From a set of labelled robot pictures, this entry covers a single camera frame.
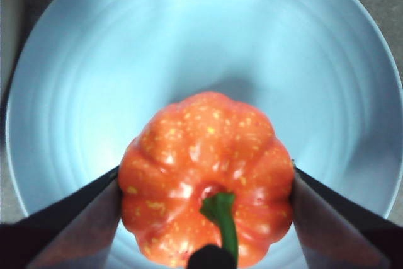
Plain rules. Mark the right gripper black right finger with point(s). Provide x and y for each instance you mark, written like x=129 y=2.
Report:
x=340 y=234

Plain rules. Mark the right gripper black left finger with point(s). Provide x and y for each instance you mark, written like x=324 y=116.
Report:
x=63 y=234

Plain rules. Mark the orange toy pumpkin green stem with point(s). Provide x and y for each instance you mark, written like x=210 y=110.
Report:
x=204 y=155

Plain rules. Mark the blue round plate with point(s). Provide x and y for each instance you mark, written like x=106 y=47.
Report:
x=201 y=45

